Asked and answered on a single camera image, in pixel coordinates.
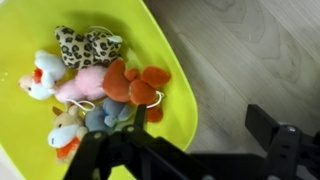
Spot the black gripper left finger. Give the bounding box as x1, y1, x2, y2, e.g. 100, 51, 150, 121
133, 105, 147, 130

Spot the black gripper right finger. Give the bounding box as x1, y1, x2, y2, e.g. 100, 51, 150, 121
245, 104, 279, 151

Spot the grey blue plush toy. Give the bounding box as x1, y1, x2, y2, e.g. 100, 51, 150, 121
84, 98, 133, 132

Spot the orange plush toy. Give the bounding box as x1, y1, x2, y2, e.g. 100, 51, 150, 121
102, 60, 171, 123

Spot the pink plush toy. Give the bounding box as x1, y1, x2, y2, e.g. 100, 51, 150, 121
54, 66, 107, 102

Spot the tan horse plush toy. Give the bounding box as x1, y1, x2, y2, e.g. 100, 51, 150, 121
47, 106, 88, 163

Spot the leopard print plush toy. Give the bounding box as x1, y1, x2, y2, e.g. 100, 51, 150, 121
54, 26, 123, 70

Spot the white cow plush toy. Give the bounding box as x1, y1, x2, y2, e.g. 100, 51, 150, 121
18, 50, 66, 100

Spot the yellow plastic bowl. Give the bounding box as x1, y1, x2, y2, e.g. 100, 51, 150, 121
0, 0, 198, 180

